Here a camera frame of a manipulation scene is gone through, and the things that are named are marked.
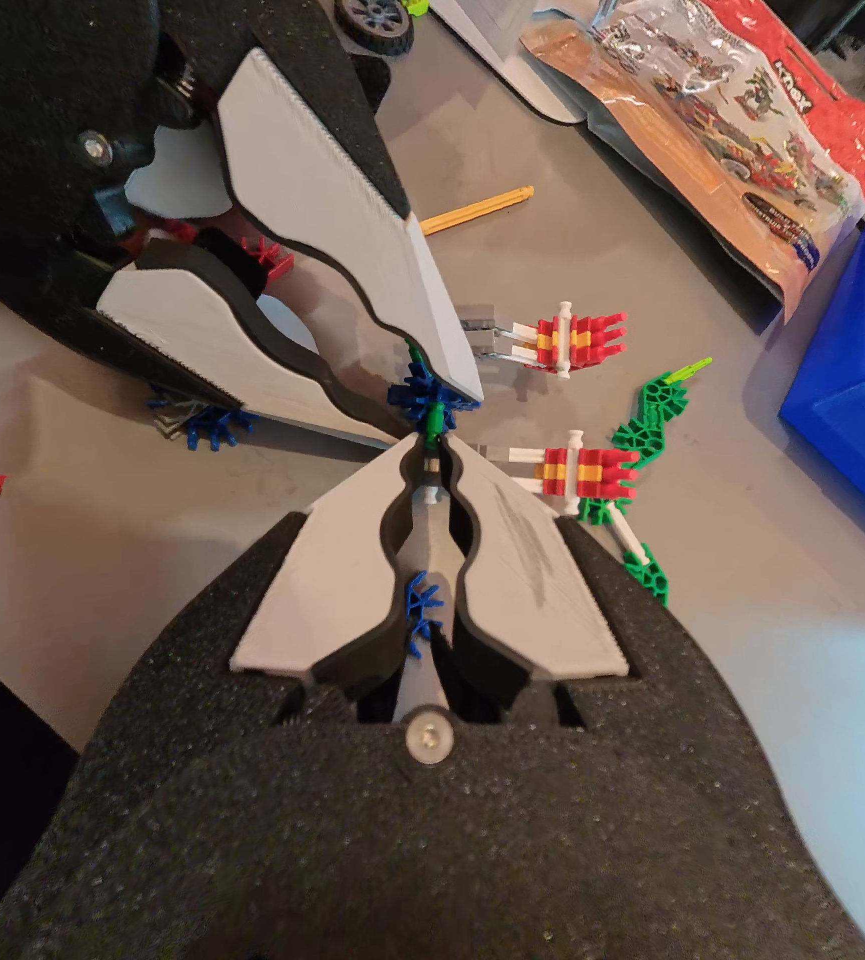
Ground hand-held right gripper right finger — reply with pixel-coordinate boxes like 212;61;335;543
440;435;631;689

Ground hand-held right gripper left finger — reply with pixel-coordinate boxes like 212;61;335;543
228;433;417;680

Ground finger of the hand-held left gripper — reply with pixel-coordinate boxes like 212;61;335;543
217;47;486;404
95;267;405;451

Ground green toy connector chain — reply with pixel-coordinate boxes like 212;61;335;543
575;356;714;608

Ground multicoloured construction toy model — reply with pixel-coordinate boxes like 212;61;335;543
386;300;643;520

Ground red fan connector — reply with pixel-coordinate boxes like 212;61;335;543
240;235;296;283
121;219;200;252

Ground blue and grey snowflake connectors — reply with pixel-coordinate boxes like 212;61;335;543
147;385;258;453

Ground blue snowflake connector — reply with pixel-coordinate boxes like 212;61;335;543
404;570;446;662

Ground long yellow rod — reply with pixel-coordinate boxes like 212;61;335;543
418;184;537;238

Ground black toy wheel assembly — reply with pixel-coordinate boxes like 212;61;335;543
332;0;431;60

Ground white desk stand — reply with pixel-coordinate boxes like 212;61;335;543
428;0;588;126

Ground blue storage bin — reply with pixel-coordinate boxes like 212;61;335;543
779;208;865;543

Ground orange toy package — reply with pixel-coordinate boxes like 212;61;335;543
518;0;865;324

